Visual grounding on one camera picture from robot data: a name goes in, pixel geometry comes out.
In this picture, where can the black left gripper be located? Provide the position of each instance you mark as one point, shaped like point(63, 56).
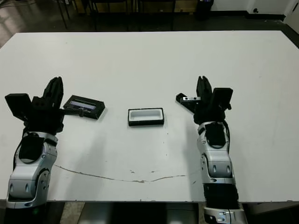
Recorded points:
point(44, 119)

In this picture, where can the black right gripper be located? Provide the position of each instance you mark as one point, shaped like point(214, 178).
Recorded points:
point(208, 114)

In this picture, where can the slim black camera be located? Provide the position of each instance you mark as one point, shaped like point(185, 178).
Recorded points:
point(188, 106)

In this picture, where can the black printed box lid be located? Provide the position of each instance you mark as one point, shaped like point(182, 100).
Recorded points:
point(84, 103)

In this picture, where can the black box with white insert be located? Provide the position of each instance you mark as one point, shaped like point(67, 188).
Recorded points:
point(144, 115)

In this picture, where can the black waste bin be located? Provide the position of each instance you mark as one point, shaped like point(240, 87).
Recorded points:
point(203, 10)

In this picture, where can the dark robot torso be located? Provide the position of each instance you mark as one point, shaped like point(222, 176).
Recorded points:
point(140, 214)

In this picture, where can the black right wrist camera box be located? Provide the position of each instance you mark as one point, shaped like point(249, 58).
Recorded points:
point(222, 98)

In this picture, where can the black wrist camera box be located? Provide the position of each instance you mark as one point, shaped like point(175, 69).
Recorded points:
point(17, 105)
point(222, 98)

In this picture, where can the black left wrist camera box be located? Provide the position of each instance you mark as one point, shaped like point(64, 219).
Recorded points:
point(17, 105)

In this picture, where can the small black round wall fitting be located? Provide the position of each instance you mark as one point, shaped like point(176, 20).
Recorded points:
point(255, 10)

